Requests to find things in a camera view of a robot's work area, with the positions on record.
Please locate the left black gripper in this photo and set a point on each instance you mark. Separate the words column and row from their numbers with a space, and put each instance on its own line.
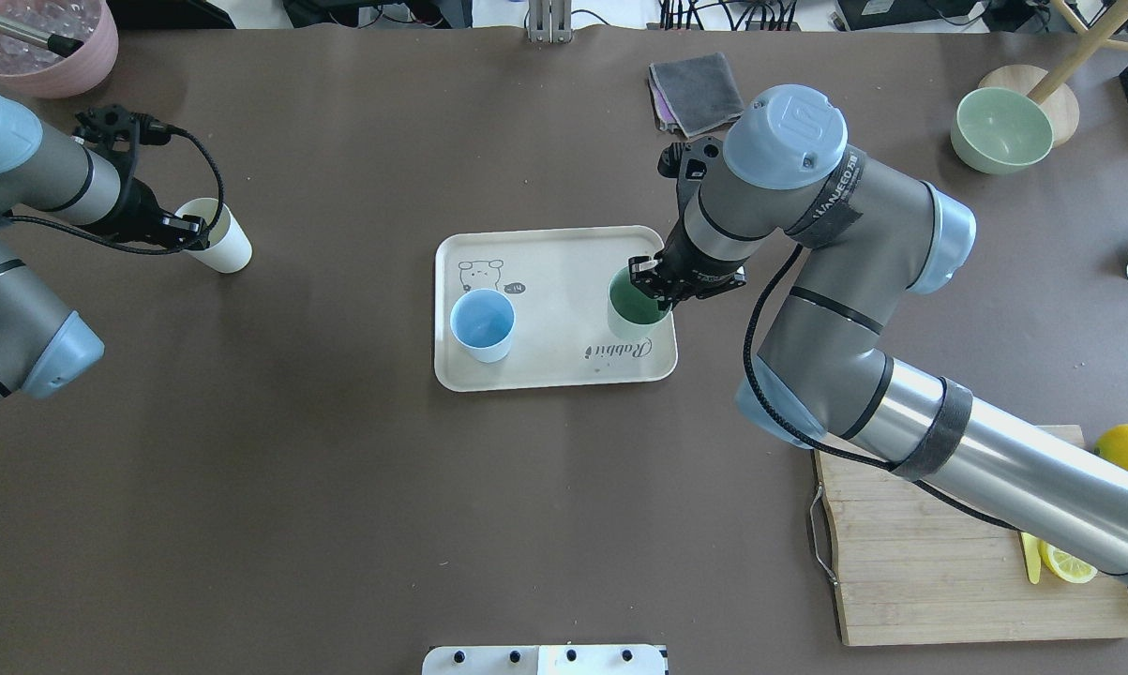
column 138, row 217

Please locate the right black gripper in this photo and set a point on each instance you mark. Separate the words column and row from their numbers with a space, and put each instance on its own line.
column 694, row 270

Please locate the green cup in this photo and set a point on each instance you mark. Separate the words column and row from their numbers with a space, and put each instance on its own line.
column 632, row 315

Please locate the cream white cup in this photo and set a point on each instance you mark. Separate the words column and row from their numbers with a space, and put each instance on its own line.
column 229, row 249

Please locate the light blue cup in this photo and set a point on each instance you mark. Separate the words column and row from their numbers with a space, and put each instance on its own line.
column 483, row 321

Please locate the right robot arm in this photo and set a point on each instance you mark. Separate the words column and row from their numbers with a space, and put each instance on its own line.
column 817, row 358

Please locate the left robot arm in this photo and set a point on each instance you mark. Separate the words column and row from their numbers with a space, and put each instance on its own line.
column 82, row 183

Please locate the cream rabbit tray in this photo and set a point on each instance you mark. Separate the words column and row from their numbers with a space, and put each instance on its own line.
column 558, row 282

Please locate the purple folded cloth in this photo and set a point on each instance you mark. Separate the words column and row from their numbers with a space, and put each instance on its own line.
column 664, row 118

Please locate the grey folded cloth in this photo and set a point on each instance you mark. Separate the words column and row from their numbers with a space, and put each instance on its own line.
column 701, row 92

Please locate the metal muddler in bowl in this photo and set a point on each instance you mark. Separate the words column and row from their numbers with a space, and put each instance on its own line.
column 60, row 45

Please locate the pink ice bowl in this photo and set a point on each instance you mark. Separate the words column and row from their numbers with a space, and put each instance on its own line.
column 33, row 71

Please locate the green bowl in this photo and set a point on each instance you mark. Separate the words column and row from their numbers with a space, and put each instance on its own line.
column 998, row 131

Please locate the wooden cutting board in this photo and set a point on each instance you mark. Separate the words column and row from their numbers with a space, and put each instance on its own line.
column 907, row 569

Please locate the wooden cup stand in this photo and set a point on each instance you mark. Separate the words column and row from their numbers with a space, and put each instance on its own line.
column 1049, row 89

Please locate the yellow plastic knife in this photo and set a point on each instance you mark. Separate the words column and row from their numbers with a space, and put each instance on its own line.
column 1031, row 554

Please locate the lemon slice near knife tip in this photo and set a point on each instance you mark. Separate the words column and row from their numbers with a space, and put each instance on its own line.
column 1065, row 566

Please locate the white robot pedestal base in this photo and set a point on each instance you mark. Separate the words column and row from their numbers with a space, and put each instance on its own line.
column 615, row 658

